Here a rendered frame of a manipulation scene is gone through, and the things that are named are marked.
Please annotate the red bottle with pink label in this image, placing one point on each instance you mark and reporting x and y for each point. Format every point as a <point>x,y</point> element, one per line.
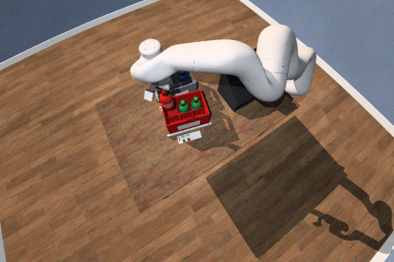
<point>166,101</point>

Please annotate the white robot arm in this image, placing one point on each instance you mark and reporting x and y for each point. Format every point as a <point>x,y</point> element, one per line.
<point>280,58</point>

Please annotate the red crate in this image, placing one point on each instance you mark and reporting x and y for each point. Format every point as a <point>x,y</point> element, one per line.
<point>176,122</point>

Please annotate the green bottle with light green label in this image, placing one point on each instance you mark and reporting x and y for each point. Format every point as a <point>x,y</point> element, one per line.
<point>195,103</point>

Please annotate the grey plastic crate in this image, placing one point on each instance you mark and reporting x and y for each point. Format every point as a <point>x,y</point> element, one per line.
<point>183,87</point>

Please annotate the white paper pick list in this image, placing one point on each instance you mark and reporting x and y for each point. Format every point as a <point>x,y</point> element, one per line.
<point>189,137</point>

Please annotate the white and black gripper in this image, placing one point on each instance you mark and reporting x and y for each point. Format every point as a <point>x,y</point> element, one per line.
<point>166,84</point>

